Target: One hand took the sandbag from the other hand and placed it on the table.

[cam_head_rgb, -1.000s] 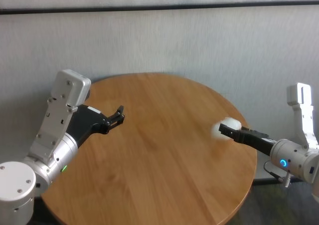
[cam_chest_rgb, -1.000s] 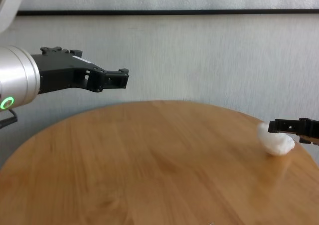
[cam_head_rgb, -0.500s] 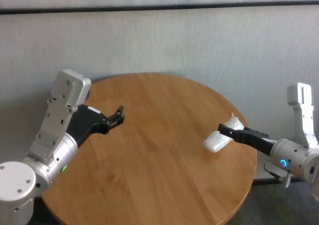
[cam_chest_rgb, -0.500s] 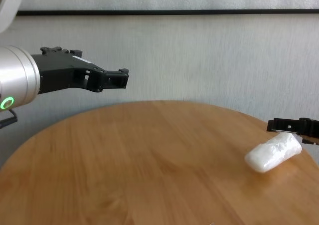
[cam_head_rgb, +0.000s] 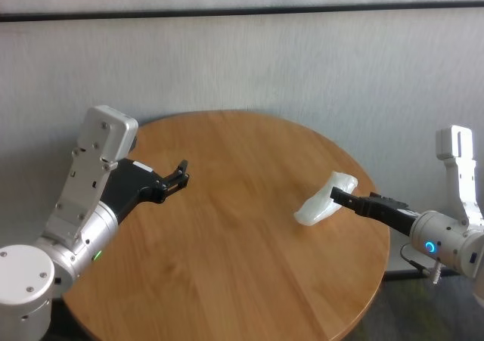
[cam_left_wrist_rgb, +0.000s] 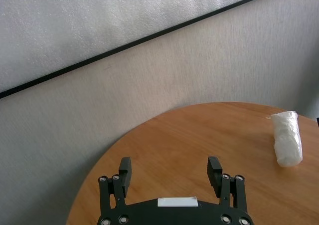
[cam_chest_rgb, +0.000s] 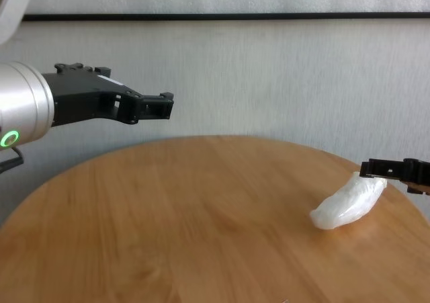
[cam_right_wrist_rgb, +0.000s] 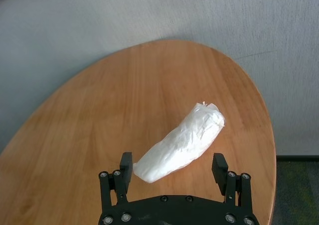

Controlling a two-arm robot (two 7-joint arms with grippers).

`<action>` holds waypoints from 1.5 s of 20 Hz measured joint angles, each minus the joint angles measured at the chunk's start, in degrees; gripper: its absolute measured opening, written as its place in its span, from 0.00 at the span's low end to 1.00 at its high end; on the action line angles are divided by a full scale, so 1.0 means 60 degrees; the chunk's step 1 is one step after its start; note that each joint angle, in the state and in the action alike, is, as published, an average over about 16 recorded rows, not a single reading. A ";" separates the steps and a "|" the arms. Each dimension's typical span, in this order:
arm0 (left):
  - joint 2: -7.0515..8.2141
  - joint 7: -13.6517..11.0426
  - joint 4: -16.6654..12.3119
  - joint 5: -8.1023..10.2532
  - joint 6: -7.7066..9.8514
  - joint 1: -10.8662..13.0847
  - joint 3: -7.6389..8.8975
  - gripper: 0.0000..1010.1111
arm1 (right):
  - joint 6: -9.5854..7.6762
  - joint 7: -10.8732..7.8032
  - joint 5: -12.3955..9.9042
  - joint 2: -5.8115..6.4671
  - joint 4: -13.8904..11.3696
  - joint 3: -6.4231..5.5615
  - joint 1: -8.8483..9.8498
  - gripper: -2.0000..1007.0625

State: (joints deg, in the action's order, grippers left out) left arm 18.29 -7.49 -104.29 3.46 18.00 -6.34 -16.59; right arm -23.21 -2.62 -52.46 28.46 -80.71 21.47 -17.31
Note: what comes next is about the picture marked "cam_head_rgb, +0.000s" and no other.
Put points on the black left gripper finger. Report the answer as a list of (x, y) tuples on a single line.
[(174, 180)]

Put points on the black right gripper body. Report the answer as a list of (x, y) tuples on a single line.
[(393, 214)]

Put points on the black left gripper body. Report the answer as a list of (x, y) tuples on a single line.
[(126, 186)]

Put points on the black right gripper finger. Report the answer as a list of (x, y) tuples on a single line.
[(348, 199)]

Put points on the white plastic-wrapped sandbag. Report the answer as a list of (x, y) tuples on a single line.
[(323, 203)]

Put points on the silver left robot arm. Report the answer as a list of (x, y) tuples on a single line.
[(53, 258)]

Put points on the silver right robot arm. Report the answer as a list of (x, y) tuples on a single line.
[(450, 242)]

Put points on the black wall trim strip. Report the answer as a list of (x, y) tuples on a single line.
[(227, 10)]

